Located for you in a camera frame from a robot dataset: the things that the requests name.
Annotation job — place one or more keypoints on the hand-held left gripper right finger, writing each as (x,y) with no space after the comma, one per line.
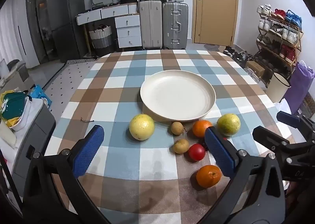
(219,152)

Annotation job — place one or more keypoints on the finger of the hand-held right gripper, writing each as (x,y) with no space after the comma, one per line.
(273,140)
(289,118)

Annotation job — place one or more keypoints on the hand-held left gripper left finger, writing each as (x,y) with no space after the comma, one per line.
(88,148)

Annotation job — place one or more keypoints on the red plum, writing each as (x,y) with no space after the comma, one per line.
(196,152)

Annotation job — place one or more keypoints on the mandarin orange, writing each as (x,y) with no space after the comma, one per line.
(199,127)
(208,176)

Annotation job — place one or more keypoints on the green-yellow guava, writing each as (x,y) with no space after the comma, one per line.
(228,124)

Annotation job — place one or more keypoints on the small brown longan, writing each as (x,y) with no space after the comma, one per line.
(176,128)
(181,146)

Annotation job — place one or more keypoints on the yellow speckled guava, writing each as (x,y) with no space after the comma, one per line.
(142,127)

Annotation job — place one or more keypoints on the cream round plate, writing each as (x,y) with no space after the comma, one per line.
(177,93)

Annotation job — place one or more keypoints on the white trash bin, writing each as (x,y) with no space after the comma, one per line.
(276,89)

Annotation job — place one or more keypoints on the purple bag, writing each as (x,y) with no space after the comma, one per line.
(301,86)

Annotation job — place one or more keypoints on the checked tablecloth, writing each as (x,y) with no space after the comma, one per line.
(137,164)

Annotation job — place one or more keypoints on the grey storage cart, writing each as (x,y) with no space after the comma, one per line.
(34,140)

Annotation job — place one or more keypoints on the brown cardboard box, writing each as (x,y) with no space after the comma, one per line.
(255,68)

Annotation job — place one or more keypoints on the white plastic basket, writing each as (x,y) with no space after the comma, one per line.
(27,115)

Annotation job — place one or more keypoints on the wooden shoe rack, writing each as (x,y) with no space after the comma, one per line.
(297,49)

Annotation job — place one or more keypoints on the blue cartoon tissue pack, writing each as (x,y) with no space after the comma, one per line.
(39,97)

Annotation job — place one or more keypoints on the dotted grey rug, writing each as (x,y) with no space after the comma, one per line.
(71,78)

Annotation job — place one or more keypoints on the heap of dark shoes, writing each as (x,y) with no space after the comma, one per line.
(236,54)

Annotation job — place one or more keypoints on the yellow cloth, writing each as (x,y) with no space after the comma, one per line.
(7,122)

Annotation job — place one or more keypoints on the teal food containers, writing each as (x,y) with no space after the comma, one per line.
(13,105)

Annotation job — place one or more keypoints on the grey door mat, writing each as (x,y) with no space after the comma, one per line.
(211,47)

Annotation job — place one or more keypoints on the grey white woven basket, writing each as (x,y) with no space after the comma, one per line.
(101,41)

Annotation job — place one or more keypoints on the white three-drawer cabinet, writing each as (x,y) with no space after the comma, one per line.
(128,31)

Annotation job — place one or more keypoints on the wooden door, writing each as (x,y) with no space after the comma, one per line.
(216,12)

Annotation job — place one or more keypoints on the dark glass cabinet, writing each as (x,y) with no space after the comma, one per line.
(37,29)

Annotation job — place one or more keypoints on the silver suitcase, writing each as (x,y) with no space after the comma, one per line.
(175,26)

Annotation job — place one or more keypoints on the grey refrigerator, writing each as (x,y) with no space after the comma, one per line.
(66,17)

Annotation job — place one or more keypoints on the white curtain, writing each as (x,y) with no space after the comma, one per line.
(12,36)

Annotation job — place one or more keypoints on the white desk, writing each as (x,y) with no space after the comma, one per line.
(108,12)

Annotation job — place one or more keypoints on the beige suitcase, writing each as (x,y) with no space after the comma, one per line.
(150,24)

